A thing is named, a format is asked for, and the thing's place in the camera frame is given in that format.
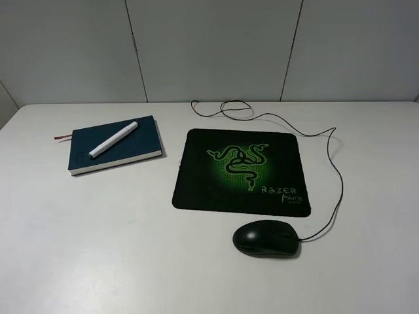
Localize dark blue hardcover notebook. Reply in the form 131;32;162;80
60;115;163;176

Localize black green Razer mousepad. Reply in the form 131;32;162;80
172;128;311;218

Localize black computer mouse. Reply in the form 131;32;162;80
232;220;300;257

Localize white marker pen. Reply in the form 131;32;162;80
88;122;138;159

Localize black mouse cable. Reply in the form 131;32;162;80
191;100;344;243

